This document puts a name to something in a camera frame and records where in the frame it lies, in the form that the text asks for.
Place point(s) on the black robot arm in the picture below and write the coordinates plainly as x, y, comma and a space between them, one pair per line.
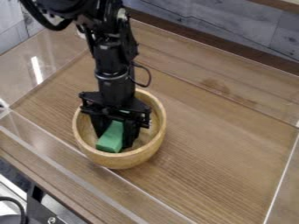
103, 21

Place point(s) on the round wooden bowl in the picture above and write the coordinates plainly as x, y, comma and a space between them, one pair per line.
146, 145

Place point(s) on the clear acrylic tray walls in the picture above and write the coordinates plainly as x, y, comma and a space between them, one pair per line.
232, 141

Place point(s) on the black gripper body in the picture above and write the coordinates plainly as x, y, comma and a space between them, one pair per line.
115, 100

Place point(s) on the green rectangular stick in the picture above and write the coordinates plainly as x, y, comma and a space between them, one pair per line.
111, 140

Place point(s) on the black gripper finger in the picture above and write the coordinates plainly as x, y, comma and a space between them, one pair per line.
101, 123
131, 133

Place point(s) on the black table leg frame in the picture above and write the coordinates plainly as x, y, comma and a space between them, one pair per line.
39, 213

